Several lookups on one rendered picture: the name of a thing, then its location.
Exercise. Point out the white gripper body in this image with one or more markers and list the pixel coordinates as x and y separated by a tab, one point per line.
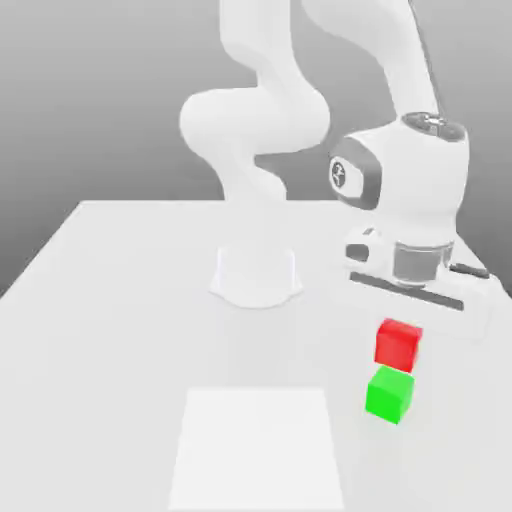
440	306

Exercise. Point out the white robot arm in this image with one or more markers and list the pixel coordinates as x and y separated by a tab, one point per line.
256	120

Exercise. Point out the small red cube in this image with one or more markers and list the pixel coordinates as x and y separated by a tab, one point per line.
396	347

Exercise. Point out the small green cube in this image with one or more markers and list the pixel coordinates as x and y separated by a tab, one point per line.
388	396

